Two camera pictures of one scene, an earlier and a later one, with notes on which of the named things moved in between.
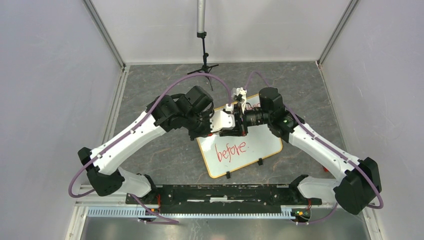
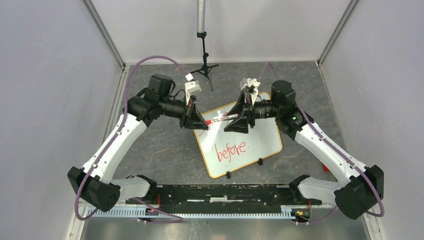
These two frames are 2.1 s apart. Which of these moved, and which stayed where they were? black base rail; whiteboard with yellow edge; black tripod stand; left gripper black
Moved: left gripper black
Stayed: black base rail; whiteboard with yellow edge; black tripod stand
